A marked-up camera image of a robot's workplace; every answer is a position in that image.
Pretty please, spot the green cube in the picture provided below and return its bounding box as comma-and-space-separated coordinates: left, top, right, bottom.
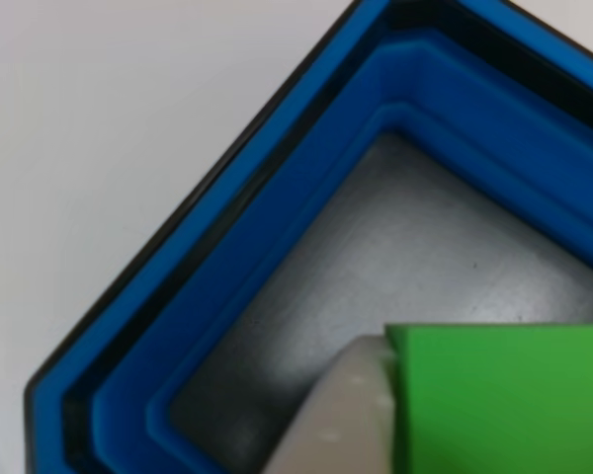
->
383, 321, 593, 474

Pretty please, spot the blue square box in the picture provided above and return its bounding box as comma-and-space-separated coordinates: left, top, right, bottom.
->
23, 0, 593, 474

